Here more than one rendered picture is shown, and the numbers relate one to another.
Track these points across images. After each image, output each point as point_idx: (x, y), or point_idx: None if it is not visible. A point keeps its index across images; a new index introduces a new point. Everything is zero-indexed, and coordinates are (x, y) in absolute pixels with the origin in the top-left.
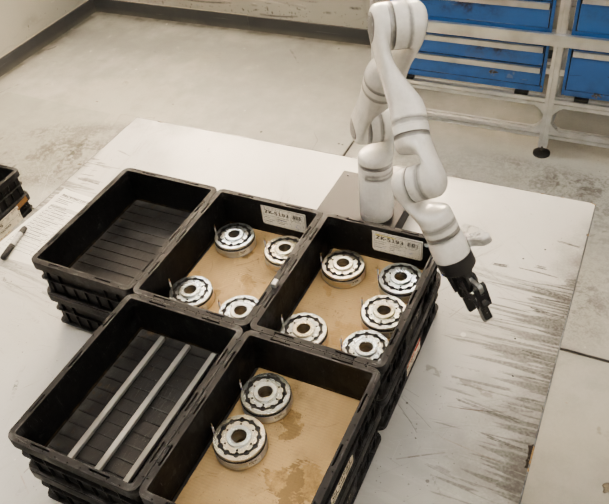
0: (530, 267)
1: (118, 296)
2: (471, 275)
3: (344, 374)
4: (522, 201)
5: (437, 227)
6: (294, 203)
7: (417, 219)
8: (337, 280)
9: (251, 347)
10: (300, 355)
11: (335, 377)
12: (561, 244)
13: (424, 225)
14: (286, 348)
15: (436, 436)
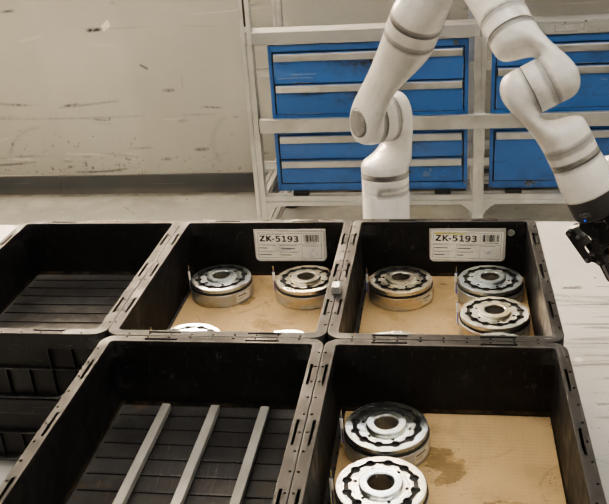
0: None
1: (75, 358)
2: None
3: (503, 369)
4: (552, 230)
5: (578, 139)
6: None
7: (548, 134)
8: (403, 296)
9: (337, 370)
10: (427, 356)
11: (486, 382)
12: None
13: (558, 141)
14: (402, 350)
15: None
